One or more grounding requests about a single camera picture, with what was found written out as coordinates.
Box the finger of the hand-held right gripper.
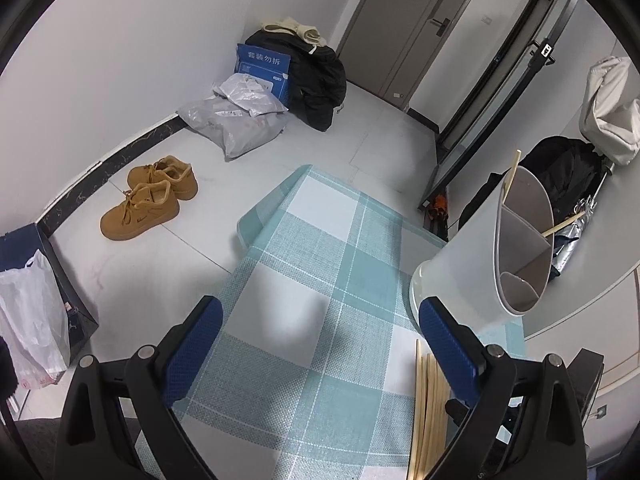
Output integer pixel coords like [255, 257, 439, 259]
[570, 347, 606, 411]

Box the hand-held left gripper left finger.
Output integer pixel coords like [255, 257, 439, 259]
[55, 295, 224, 480]

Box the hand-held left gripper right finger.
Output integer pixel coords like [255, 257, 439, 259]
[419, 296, 589, 480]

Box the pile of wooden chopsticks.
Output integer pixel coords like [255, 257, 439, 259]
[409, 339, 453, 480]

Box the white divided utensil holder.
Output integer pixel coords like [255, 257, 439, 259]
[409, 165, 556, 333]

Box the wooden chopstick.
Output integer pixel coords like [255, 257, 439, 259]
[541, 211, 586, 237]
[501, 149, 523, 203]

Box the navy paper bag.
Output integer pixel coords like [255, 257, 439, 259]
[0, 224, 100, 361]

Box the orange black tool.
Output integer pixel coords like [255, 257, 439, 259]
[424, 194, 451, 226]

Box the silver folded umbrella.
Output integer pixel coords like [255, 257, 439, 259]
[550, 199, 602, 283]

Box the teal checked tablecloth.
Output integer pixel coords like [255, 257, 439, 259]
[135, 164, 526, 480]

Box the tan suede shoe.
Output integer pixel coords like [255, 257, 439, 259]
[127, 155, 199, 201]
[100, 180, 181, 241]

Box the white plastic bag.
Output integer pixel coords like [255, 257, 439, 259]
[0, 250, 71, 391]

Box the black hanging coat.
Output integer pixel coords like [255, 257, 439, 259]
[457, 136, 609, 241]

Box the large grey parcel bag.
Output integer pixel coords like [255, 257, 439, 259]
[176, 97, 289, 162]

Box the black framed glass door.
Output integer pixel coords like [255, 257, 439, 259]
[419, 0, 576, 211]

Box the cream hanging bag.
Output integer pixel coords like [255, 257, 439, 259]
[579, 56, 640, 167]

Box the black jacket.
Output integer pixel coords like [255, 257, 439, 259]
[245, 29, 348, 132]

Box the blue cardboard box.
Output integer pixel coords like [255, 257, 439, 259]
[235, 42, 294, 111]

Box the grey door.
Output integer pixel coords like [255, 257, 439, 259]
[336, 0, 493, 111]

